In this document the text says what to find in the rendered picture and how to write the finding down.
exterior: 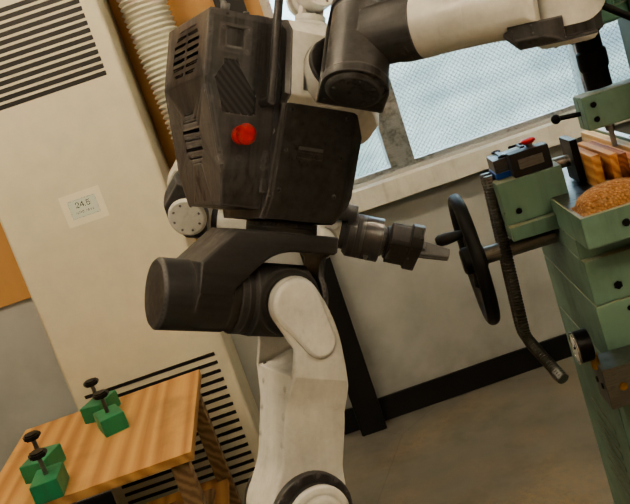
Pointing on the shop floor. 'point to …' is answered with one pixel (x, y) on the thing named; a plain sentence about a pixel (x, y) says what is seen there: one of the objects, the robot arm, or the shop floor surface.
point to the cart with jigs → (119, 449)
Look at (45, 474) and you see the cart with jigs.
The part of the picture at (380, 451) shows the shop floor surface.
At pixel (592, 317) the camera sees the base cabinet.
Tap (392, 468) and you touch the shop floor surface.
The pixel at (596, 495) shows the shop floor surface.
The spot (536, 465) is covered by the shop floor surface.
